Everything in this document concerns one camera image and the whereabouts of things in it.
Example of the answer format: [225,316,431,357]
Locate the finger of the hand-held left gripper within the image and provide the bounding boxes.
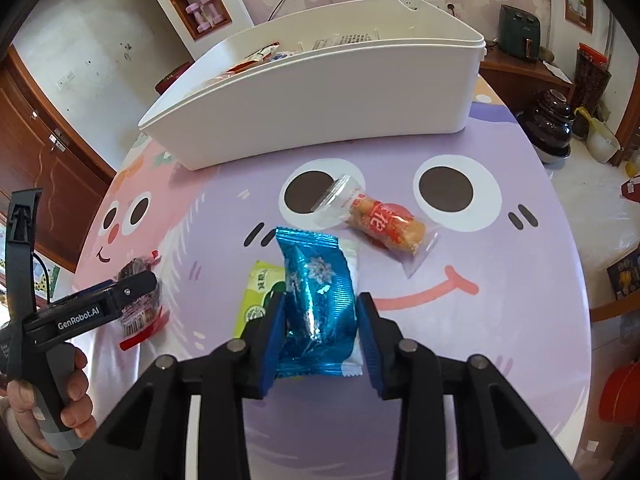
[70,271,157,317]

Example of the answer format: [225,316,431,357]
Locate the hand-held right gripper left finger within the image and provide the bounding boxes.
[65,291,287,480]

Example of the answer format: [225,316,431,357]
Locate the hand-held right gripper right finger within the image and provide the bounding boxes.
[360,292,578,480]

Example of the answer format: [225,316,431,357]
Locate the dark red snack packet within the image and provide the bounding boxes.
[112,252,171,351]

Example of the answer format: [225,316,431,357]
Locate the blue foil snack packet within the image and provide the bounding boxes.
[275,226,361,380]

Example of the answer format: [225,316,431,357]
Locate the white plastic storage bin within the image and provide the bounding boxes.
[138,0,486,171]

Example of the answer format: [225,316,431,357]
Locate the person's left forearm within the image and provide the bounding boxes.
[0,400,76,480]

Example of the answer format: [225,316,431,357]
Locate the person's left hand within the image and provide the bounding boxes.
[0,347,98,456]

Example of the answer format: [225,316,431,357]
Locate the colourful printed box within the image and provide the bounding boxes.
[37,265,61,301]

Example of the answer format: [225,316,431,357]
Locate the green snack packet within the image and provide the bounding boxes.
[234,260,288,338]

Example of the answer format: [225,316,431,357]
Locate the orange clear-wrapped snack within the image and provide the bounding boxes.
[311,172,441,278]

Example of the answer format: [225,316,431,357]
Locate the cartoon printed tablecloth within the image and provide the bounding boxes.
[75,72,593,480]

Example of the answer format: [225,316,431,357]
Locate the brown wooden door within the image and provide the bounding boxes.
[0,45,118,271]

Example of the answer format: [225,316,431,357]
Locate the floral printed tin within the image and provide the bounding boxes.
[155,62,193,95]

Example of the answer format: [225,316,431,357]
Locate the red round tin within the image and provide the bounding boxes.
[597,362,640,426]

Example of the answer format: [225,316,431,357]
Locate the dark box yellow print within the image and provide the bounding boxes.
[606,255,640,301]

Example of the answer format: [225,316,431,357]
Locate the metal basin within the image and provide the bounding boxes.
[532,142,573,166]

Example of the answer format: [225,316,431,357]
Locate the dark ceramic jar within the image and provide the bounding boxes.
[520,89,576,158]

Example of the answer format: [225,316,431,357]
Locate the white plastic jug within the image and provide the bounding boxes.
[574,107,622,165]

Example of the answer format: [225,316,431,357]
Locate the long clear biscuit packet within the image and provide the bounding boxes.
[312,32,373,53]

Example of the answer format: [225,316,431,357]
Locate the long wooden TV stand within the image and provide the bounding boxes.
[480,40,573,106]

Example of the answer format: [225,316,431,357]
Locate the yellow bottle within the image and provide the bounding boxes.
[625,135,640,178]

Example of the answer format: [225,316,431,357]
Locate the white paper sheet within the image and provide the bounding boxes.
[542,62,573,83]

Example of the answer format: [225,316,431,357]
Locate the tall woven basket red lid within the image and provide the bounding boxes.
[570,42,613,121]

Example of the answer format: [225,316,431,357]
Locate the dark green air fryer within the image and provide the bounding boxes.
[499,4,542,63]

